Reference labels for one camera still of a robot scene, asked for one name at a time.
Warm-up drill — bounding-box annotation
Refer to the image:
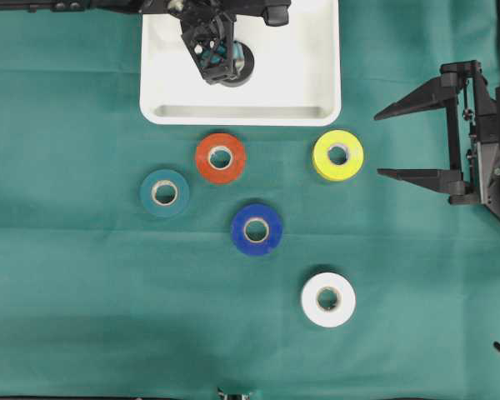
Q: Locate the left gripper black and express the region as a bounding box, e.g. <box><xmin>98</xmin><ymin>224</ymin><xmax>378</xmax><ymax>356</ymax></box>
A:
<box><xmin>166</xmin><ymin>0</ymin><xmax>237</xmax><ymax>83</ymax></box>

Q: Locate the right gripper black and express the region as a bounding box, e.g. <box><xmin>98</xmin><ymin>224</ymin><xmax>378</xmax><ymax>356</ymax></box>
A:
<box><xmin>374</xmin><ymin>61</ymin><xmax>500</xmax><ymax>205</ymax></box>

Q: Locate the black tape roll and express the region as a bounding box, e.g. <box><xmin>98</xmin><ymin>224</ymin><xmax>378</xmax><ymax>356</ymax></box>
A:
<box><xmin>220</xmin><ymin>41</ymin><xmax>255</xmax><ymax>88</ymax></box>

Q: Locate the yellow tape roll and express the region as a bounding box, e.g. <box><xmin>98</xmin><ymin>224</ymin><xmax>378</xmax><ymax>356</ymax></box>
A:
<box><xmin>312</xmin><ymin>130</ymin><xmax>364</xmax><ymax>182</ymax></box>

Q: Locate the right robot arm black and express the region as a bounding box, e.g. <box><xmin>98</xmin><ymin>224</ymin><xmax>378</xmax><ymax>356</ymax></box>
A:
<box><xmin>375</xmin><ymin>60</ymin><xmax>500</xmax><ymax>221</ymax></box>

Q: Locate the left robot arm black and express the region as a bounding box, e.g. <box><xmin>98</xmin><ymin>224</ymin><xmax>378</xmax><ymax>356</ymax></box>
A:
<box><xmin>0</xmin><ymin>0</ymin><xmax>292</xmax><ymax>87</ymax></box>

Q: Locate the white plastic tray case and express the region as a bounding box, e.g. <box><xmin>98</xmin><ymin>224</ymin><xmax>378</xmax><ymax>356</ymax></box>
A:
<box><xmin>139</xmin><ymin>1</ymin><xmax>342</xmax><ymax>126</ymax></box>

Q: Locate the red tape roll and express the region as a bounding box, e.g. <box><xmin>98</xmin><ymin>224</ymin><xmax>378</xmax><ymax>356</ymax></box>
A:
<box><xmin>195</xmin><ymin>132</ymin><xmax>247</xmax><ymax>185</ymax></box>

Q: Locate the teal tape roll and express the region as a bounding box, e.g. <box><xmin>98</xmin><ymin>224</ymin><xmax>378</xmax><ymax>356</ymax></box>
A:
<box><xmin>139</xmin><ymin>169</ymin><xmax>190</xmax><ymax>218</ymax></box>

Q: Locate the blue tape roll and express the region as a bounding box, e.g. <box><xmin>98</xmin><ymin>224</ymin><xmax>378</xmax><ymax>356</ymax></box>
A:
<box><xmin>231</xmin><ymin>203</ymin><xmax>283</xmax><ymax>257</ymax></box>

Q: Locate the white tape roll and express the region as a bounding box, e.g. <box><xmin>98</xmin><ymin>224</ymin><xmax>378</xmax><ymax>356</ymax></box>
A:
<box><xmin>301</xmin><ymin>272</ymin><xmax>357</xmax><ymax>328</ymax></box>

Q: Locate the green table cloth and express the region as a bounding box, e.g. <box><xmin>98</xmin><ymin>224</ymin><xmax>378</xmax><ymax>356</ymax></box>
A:
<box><xmin>0</xmin><ymin>1</ymin><xmax>500</xmax><ymax>399</ymax></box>

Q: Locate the table-level camera mount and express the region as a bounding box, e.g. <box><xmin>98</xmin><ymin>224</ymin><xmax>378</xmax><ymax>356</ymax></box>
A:
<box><xmin>217</xmin><ymin>387</ymin><xmax>255</xmax><ymax>400</ymax></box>

